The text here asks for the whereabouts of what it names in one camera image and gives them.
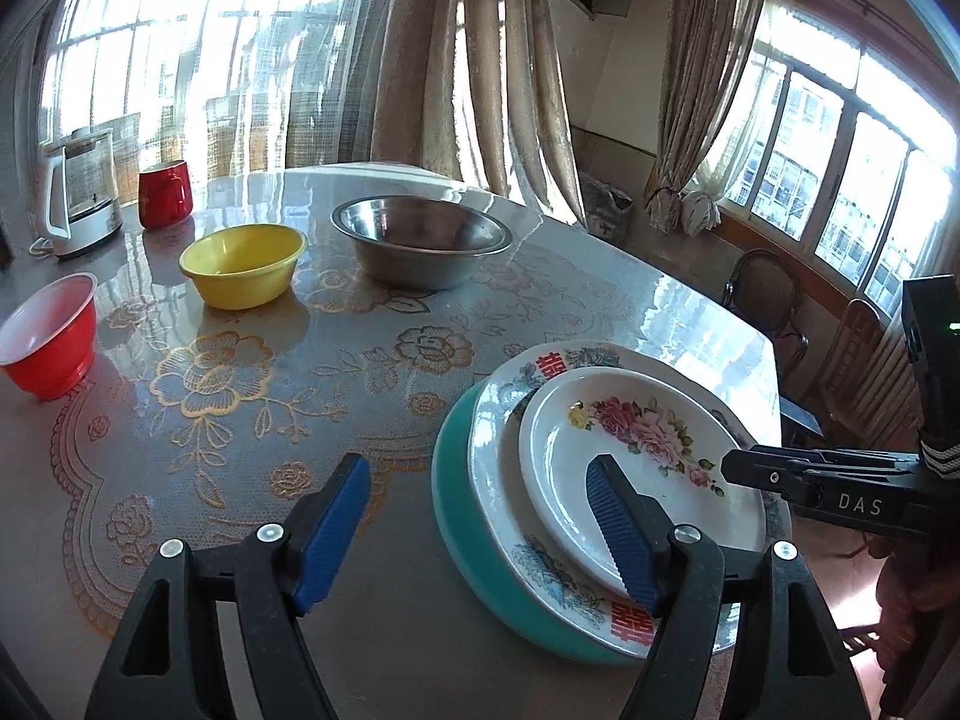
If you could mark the person's right hand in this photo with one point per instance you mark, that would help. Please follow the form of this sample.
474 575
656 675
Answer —
922 589

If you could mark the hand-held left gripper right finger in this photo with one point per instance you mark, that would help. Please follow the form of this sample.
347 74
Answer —
622 532

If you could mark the grey woven bag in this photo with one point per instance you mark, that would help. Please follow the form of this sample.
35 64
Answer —
607 206

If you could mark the beige velvet curtain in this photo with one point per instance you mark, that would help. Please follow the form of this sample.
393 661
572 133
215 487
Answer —
487 75

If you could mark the red mug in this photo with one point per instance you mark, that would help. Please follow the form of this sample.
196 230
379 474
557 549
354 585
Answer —
161 199

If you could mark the glass electric kettle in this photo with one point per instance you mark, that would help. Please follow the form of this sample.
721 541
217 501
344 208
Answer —
82 225

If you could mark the large white dragon-print plate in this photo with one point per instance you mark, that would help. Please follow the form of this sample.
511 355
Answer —
499 457

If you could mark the side window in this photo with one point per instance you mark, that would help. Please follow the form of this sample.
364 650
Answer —
825 165

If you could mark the sheer white curtain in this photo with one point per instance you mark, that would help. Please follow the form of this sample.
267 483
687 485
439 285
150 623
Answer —
225 52

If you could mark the red plastic bowl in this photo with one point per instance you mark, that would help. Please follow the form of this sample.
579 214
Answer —
52 367

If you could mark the stainless steel bowl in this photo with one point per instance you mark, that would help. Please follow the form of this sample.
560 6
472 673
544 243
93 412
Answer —
420 262

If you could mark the round-backed dark chair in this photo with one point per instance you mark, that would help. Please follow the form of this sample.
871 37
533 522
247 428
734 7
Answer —
761 285

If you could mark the small white floral plate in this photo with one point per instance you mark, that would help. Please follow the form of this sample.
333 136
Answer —
570 457

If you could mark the yellow plastic bowl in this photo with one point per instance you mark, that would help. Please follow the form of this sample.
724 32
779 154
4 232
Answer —
240 281

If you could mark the teal plastic plate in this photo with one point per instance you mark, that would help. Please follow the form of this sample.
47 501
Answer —
457 510

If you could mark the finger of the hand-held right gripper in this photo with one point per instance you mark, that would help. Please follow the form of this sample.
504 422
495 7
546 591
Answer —
825 499

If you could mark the beige tied curtain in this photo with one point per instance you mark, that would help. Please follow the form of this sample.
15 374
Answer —
697 90

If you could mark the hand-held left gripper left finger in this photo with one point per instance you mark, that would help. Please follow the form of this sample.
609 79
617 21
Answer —
334 532

